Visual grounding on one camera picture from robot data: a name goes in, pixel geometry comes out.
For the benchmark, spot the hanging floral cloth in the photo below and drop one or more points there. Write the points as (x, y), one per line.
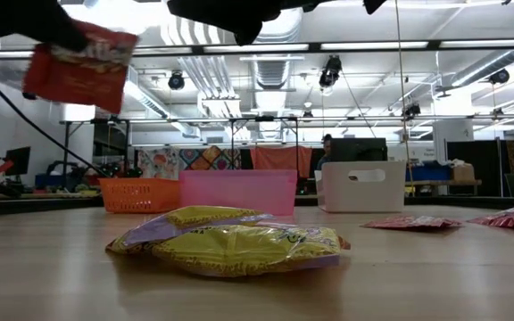
(159, 162)

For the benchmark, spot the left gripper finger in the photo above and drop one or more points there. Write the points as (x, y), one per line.
(65, 29)

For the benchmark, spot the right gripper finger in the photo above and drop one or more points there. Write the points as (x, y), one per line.
(246, 35)

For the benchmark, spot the blue storage bin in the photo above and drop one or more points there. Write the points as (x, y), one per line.
(428, 173)

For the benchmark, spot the person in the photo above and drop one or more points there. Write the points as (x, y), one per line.
(326, 153)

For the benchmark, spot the silver ventilation duct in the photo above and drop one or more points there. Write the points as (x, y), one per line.
(272, 76)

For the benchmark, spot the black partition panel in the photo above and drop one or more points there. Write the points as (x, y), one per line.
(484, 165)

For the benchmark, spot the cardboard box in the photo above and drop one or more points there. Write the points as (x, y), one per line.
(463, 173)

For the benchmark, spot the hanging orange cloth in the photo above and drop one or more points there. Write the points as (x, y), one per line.
(281, 158)

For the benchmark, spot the black background stand frame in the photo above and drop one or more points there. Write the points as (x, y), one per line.
(261, 118)

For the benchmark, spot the pink plastic bin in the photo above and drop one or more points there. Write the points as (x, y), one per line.
(239, 189)

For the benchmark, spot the black computer monitor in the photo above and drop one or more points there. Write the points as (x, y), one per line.
(359, 149)

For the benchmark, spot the orange plastic basket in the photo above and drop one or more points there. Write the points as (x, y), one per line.
(141, 196)

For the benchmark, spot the colourful patchwork quilt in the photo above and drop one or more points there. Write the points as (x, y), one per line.
(208, 158)

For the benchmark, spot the white light strip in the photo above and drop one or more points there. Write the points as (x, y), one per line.
(257, 47)
(7, 54)
(491, 43)
(373, 45)

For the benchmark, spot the silver spiral duct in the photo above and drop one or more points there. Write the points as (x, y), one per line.
(484, 70)

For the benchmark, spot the wooden shelf board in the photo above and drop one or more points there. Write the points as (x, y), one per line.
(444, 182)

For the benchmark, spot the white plastic bin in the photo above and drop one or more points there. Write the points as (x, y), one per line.
(359, 196)

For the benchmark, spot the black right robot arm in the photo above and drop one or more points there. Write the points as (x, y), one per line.
(373, 4)

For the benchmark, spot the blue crate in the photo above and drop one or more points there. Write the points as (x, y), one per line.
(49, 179)

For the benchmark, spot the black round ceiling fixture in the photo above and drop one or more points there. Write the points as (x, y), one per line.
(499, 76)
(330, 71)
(176, 81)
(412, 109)

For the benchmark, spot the yellow sour candy bag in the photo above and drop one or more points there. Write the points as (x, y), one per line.
(159, 232)
(239, 249)

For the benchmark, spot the small black monitor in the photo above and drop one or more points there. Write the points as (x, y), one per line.
(16, 160)

